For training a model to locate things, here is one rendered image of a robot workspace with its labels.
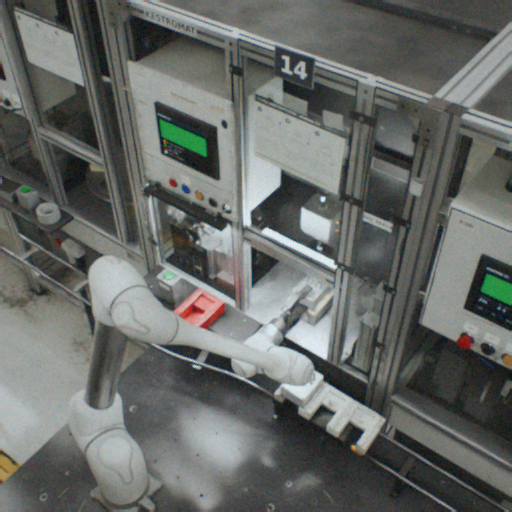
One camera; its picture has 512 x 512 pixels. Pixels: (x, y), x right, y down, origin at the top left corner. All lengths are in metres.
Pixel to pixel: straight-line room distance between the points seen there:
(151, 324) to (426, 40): 1.07
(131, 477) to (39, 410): 1.37
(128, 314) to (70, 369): 1.87
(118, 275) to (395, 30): 1.03
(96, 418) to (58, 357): 1.46
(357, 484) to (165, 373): 0.85
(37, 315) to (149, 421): 1.54
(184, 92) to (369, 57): 0.58
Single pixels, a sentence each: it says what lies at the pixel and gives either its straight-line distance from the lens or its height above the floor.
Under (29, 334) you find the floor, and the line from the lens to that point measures 3.83.
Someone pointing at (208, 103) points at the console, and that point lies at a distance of 1.98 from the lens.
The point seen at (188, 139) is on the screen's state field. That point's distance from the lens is 2.08.
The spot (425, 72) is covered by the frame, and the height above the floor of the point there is 2.01.
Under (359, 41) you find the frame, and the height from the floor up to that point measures 2.01.
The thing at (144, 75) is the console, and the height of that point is 1.81.
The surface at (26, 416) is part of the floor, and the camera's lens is 3.51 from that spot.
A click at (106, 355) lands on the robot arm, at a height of 1.21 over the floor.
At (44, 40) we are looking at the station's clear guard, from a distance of 2.53.
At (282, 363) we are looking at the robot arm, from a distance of 2.11.
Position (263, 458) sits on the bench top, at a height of 0.68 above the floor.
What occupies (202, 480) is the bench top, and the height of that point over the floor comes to 0.68.
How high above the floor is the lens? 2.82
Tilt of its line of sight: 45 degrees down
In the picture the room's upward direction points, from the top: straight up
